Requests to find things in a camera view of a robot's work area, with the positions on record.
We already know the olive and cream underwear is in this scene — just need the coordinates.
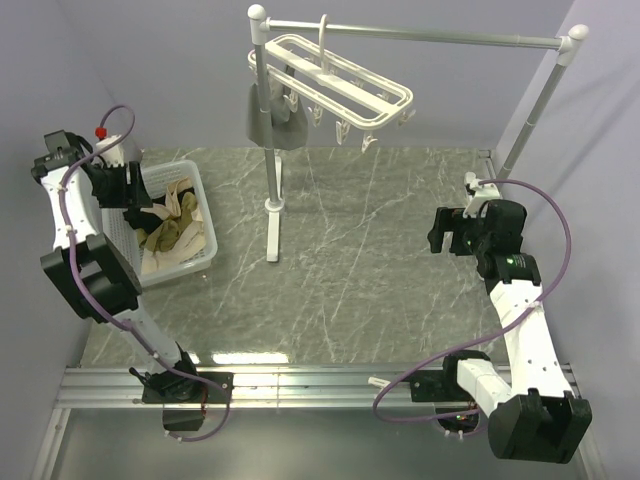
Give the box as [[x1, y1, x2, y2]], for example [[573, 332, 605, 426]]
[[137, 202, 206, 275]]

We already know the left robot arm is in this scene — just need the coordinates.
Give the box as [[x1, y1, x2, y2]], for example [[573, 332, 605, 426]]
[[31, 130, 203, 403]]

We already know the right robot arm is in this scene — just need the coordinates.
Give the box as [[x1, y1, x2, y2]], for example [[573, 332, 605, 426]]
[[427, 200, 592, 464]]

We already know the black and beige underwear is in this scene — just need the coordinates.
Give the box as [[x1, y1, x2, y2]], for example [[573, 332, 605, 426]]
[[123, 178, 198, 234]]

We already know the grey hanging underwear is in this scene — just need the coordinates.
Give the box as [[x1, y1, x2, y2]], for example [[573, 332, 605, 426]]
[[246, 79, 308, 151]]

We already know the white clip drying hanger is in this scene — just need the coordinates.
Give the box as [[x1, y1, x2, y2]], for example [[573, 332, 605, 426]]
[[248, 4, 416, 152]]

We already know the white plastic laundry basket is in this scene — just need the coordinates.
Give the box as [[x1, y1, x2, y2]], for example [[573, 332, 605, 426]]
[[101, 160, 218, 287]]

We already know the white metal clothes rack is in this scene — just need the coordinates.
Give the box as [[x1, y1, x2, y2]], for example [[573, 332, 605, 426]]
[[258, 13, 589, 263]]

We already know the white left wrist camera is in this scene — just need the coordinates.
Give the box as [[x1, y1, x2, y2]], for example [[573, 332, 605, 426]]
[[95, 127, 125, 167]]

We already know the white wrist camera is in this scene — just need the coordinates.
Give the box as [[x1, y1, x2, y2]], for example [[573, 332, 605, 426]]
[[463, 172, 502, 218], [95, 127, 125, 167]]

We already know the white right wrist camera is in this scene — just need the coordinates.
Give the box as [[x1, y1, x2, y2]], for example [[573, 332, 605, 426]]
[[463, 172, 502, 218]]

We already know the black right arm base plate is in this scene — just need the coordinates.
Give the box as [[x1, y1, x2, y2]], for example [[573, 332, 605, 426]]
[[407, 370, 450, 403]]

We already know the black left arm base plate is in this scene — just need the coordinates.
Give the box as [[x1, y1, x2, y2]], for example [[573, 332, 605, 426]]
[[141, 371, 234, 405]]

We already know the aluminium mounting rail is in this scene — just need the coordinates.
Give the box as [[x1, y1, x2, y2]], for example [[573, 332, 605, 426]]
[[54, 362, 584, 410]]

